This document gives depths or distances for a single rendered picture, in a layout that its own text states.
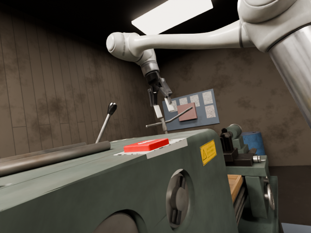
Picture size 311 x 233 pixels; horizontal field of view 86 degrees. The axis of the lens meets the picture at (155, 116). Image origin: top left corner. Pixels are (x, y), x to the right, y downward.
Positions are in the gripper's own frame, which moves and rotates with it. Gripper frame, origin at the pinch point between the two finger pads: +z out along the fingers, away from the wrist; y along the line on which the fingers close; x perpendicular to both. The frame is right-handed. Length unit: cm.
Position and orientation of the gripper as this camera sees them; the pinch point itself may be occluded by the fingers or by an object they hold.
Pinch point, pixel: (164, 110)
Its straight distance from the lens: 85.2
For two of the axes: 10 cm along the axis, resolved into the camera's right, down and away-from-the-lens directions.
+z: 3.1, 9.4, -1.5
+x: -8.1, 1.7, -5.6
